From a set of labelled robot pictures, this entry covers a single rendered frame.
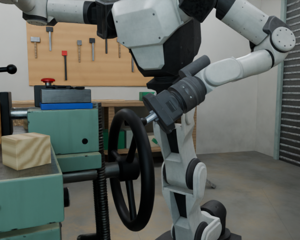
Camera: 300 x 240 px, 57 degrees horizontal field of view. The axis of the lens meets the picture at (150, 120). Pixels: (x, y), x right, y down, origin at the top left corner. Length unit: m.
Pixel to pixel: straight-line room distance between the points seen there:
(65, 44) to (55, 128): 3.38
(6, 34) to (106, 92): 1.43
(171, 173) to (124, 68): 2.82
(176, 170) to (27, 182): 0.96
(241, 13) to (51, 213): 0.79
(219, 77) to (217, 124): 3.68
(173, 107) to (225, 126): 3.80
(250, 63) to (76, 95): 0.53
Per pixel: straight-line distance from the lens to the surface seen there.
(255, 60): 0.90
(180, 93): 0.75
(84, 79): 3.88
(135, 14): 1.00
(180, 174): 1.24
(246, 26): 0.96
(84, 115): 0.57
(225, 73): 0.81
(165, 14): 0.96
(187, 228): 1.41
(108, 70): 3.91
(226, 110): 4.52
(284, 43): 0.94
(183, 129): 1.12
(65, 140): 0.58
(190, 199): 1.29
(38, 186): 0.35
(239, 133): 4.69
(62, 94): 0.58
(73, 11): 1.22
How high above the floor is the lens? 1.00
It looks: 6 degrees down
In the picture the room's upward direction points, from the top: straight up
